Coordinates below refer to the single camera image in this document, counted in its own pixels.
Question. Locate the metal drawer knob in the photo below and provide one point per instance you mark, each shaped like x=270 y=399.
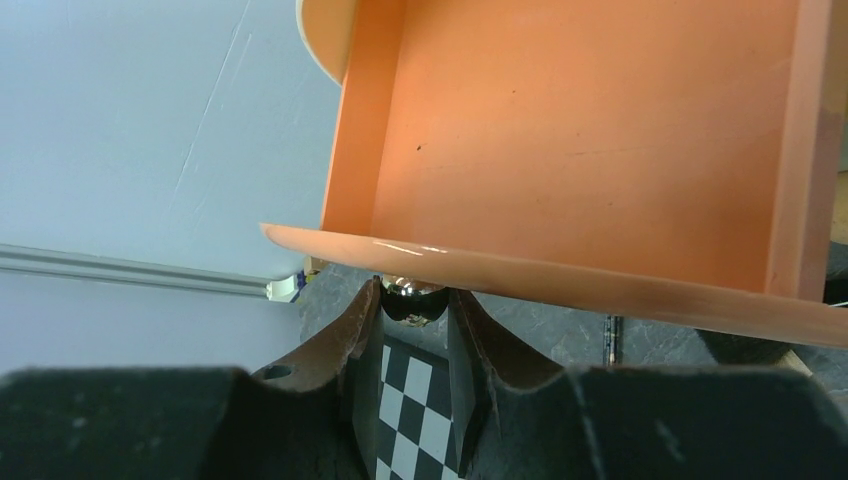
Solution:
x=412 y=303

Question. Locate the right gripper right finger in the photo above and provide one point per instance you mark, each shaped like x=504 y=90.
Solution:
x=503 y=396

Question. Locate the black white checkerboard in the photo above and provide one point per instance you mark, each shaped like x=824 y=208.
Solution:
x=415 y=430

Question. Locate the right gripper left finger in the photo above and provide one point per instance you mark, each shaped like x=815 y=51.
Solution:
x=330 y=388

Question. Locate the cream round drawer cabinet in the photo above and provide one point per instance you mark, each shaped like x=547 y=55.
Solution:
x=325 y=28

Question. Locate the orange top drawer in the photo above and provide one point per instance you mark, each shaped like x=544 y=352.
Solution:
x=667 y=160

